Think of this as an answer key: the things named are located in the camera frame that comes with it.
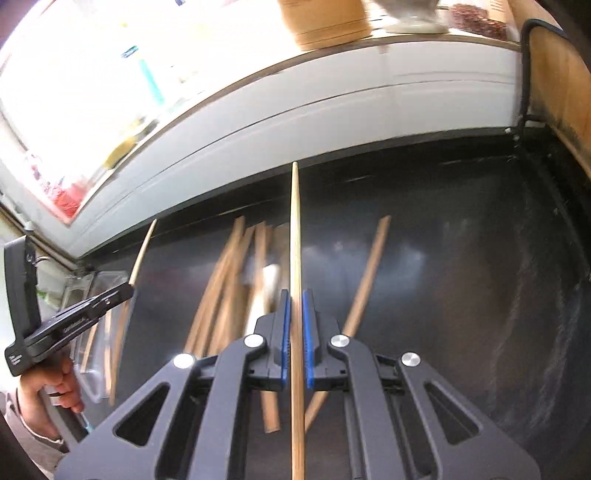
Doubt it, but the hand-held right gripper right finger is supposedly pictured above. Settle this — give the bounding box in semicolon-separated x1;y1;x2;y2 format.
302;288;541;480

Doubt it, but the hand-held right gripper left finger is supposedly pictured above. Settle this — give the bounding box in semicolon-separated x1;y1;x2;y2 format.
54;290;293;480

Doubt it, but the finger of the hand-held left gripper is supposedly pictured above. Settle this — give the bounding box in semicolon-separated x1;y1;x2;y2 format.
24;283;136;359

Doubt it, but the white plastic utensil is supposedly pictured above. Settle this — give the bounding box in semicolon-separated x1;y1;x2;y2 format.
252;263;282;319

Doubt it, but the clear plastic container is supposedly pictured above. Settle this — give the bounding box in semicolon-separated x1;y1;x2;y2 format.
69;270;134;403

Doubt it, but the pile of wooden chopsticks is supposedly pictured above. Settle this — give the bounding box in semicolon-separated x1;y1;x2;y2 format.
185;216;289;435

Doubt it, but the wooden chopstick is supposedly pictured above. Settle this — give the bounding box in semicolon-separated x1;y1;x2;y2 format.
305;215;392;432
290;161;305;480
107;219;158;404

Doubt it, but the person's left forearm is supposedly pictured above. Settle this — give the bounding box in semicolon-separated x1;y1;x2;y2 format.
0;388;65;462

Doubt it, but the person's left hand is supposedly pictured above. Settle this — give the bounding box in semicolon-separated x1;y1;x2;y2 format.
21;357;85;414

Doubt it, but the red packet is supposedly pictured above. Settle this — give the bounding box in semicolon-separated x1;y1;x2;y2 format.
25;152;89;223

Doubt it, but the dark red patterned item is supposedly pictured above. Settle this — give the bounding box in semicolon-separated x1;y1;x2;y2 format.
450;2;509;41

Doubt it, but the black cable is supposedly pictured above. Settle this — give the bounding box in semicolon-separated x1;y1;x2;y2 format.
516;18;570;137

